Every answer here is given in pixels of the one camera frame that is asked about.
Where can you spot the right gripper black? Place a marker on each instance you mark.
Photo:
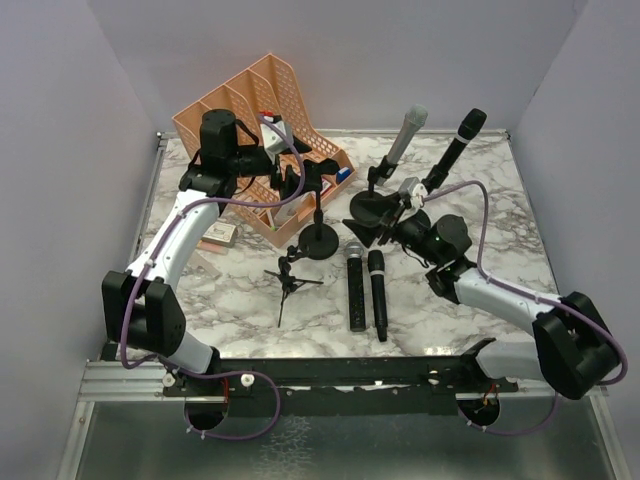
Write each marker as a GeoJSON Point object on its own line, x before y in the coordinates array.
{"type": "Point", "coordinates": [388, 226]}

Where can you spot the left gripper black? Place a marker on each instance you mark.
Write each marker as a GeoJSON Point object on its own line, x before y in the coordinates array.
{"type": "Point", "coordinates": [291, 179]}

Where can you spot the black microphone silver grille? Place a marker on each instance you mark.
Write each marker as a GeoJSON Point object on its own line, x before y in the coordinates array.
{"type": "Point", "coordinates": [356, 301]}

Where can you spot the black microphone stand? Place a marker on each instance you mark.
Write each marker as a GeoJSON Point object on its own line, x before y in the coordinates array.
{"type": "Point", "coordinates": [376, 176]}
{"type": "Point", "coordinates": [435, 177]}
{"type": "Point", "coordinates": [318, 241]}

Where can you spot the black microphone white band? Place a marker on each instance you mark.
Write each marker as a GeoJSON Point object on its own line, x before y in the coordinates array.
{"type": "Point", "coordinates": [376, 268]}

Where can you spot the black microphone grey band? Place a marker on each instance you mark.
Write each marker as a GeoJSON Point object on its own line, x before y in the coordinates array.
{"type": "Point", "coordinates": [469, 128]}

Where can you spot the small black tripod stand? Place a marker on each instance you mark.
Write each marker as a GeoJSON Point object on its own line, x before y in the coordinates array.
{"type": "Point", "coordinates": [290, 283]}

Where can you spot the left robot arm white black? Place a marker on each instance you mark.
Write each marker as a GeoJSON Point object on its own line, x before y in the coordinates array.
{"type": "Point", "coordinates": [141, 309]}

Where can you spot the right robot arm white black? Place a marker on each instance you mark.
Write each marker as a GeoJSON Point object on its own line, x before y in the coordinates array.
{"type": "Point", "coordinates": [570, 348]}

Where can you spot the peach plastic file organizer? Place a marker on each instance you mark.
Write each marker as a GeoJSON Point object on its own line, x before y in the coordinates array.
{"type": "Point", "coordinates": [269, 88]}

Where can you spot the red white small box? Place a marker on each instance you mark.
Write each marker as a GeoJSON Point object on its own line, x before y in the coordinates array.
{"type": "Point", "coordinates": [325, 187]}

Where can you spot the green capped marker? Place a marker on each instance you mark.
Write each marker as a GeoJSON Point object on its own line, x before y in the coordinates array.
{"type": "Point", "coordinates": [271, 222]}

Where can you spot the blue white eraser box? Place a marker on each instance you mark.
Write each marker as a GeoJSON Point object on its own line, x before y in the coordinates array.
{"type": "Point", "coordinates": [342, 174]}

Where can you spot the white remote red button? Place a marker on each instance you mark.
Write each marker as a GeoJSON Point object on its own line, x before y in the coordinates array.
{"type": "Point", "coordinates": [221, 233]}

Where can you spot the yellow capped pen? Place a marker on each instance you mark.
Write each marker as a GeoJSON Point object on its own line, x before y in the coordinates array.
{"type": "Point", "coordinates": [212, 248]}

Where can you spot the black mounting base bar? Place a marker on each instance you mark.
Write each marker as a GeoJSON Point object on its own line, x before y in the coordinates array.
{"type": "Point", "coordinates": [372, 386]}

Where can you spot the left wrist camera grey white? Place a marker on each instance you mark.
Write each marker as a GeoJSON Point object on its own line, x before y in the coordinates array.
{"type": "Point", "coordinates": [277, 135]}

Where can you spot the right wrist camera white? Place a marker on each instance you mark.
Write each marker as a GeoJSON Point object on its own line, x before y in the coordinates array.
{"type": "Point", "coordinates": [412, 193]}

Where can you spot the aluminium frame rail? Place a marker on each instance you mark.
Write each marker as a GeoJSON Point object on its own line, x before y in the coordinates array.
{"type": "Point", "coordinates": [115, 295]}

